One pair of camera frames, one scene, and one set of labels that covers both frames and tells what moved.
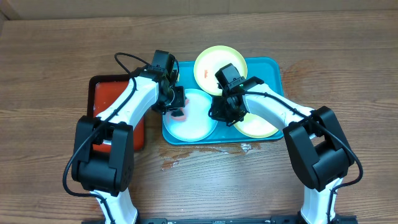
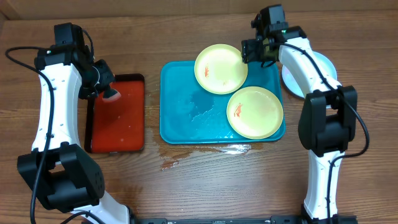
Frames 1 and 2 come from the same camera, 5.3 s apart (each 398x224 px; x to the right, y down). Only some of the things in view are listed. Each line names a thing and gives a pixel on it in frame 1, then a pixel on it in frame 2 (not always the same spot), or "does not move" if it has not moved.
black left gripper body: [175, 99] → [106, 79]
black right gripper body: [225, 112] → [255, 51]
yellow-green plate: [209, 61] does not move
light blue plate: [198, 125] → [291, 84]
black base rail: [272, 219] does not move
